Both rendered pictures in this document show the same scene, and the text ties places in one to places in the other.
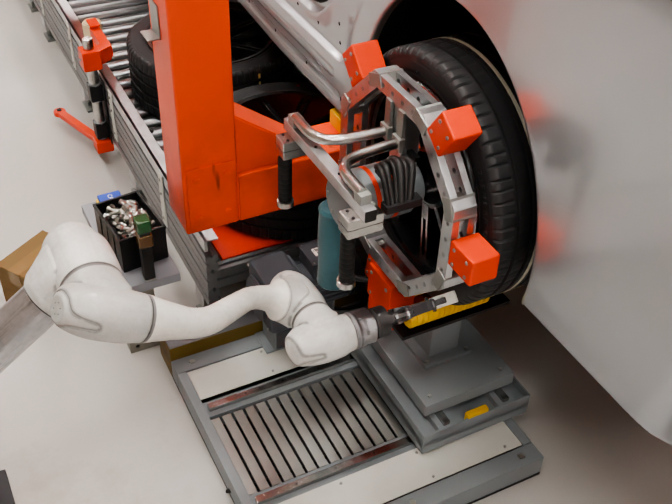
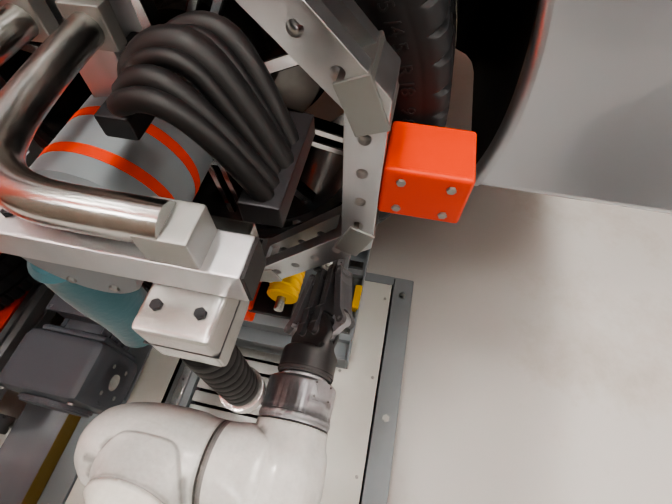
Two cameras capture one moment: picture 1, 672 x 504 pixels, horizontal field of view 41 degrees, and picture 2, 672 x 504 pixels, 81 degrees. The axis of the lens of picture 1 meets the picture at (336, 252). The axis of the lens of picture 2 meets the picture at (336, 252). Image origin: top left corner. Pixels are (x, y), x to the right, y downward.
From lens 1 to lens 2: 174 cm
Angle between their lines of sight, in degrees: 37
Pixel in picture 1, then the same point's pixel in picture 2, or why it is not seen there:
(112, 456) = not seen: outside the picture
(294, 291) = (151, 479)
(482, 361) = not seen: hidden behind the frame
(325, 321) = (266, 477)
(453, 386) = not seen: hidden behind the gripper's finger
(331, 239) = (104, 299)
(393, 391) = (276, 342)
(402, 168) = (219, 52)
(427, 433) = (341, 352)
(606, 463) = (431, 244)
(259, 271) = (27, 384)
